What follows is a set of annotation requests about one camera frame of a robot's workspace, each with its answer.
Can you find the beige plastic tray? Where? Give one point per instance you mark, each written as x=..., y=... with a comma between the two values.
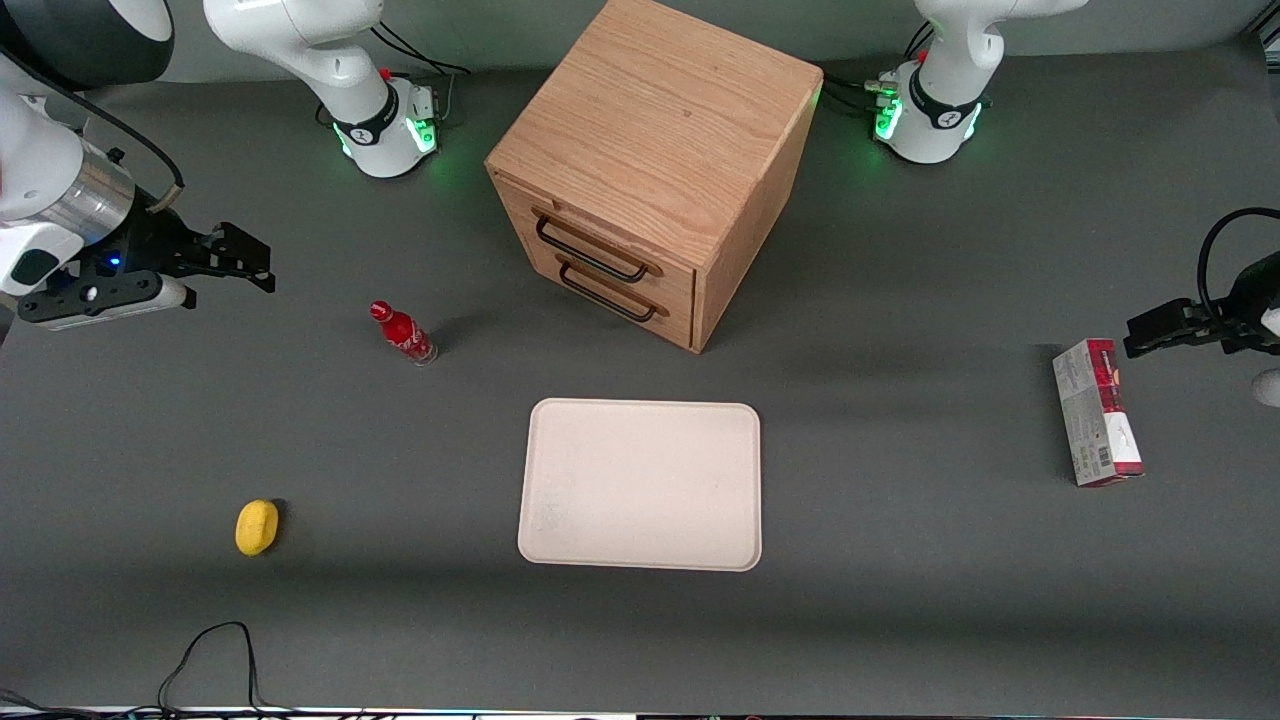
x=640, y=485

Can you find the yellow lemon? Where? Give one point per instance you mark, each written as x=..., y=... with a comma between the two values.
x=257, y=527

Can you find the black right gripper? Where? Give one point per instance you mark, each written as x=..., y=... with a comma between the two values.
x=143, y=244

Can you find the wooden drawer cabinet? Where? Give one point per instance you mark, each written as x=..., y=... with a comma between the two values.
x=660, y=120

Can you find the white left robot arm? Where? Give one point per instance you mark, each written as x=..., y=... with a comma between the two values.
x=940, y=90

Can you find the red soda bottle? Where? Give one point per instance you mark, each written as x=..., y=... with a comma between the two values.
x=405, y=335

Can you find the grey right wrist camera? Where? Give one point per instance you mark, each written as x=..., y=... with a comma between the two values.
x=100, y=300

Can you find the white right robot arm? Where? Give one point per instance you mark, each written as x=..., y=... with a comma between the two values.
x=300, y=40

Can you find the grey and red carton box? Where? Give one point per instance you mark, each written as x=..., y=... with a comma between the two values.
x=1095, y=420

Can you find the black aluminium rail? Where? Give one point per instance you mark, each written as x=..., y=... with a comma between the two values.
x=1265, y=35

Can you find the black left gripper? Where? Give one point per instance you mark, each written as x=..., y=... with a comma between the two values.
x=1246, y=302

